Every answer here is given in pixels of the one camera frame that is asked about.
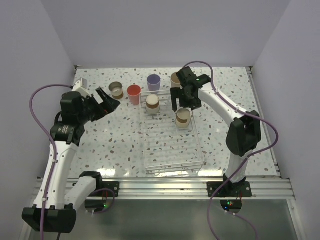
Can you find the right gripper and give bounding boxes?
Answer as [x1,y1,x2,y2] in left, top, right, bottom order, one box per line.
[171,86,202,112]

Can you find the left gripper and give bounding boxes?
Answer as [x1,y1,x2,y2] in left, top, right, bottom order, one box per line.
[77,87,120,125]

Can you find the red plastic cup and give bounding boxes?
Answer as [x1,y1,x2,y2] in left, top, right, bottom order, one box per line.
[127,84,141,105]

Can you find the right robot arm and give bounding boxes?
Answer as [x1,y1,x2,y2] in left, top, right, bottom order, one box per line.
[170,66,262,197]

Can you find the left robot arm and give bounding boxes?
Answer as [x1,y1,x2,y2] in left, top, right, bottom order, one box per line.
[22,86,121,239]

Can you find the beige plastic cup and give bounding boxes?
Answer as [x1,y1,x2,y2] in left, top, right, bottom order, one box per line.
[170,72,181,88]

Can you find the purple plastic cup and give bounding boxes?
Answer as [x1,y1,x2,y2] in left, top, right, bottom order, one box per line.
[147,74,161,94]

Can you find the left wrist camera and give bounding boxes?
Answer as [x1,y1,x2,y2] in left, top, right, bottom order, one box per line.
[72,77,90,98]

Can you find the white wire dish rack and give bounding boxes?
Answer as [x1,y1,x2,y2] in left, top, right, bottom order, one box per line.
[139,90,205,177]

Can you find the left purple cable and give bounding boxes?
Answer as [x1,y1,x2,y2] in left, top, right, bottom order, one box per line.
[29,84,76,240]

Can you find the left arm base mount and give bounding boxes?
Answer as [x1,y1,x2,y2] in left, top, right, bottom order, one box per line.
[81,171,120,198]

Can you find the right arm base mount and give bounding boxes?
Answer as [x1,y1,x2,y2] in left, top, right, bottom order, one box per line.
[206,174,253,198]

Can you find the aluminium front rail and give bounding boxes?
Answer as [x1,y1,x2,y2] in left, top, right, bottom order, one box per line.
[34,176,293,200]

